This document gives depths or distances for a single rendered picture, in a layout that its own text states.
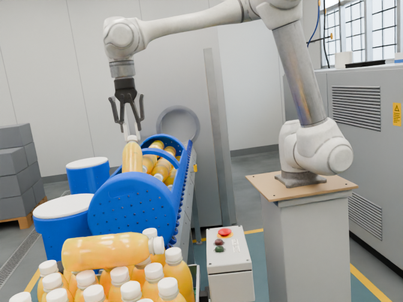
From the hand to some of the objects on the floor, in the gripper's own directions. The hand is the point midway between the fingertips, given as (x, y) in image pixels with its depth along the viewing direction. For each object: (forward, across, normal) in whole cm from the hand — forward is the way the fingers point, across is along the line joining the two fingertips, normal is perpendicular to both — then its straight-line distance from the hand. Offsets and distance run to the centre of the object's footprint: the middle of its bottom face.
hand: (131, 132), depth 134 cm
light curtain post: (+133, -36, -119) cm, 182 cm away
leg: (+133, -10, -173) cm, 218 cm away
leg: (+134, -10, -74) cm, 153 cm away
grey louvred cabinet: (+132, -161, -182) cm, 276 cm away
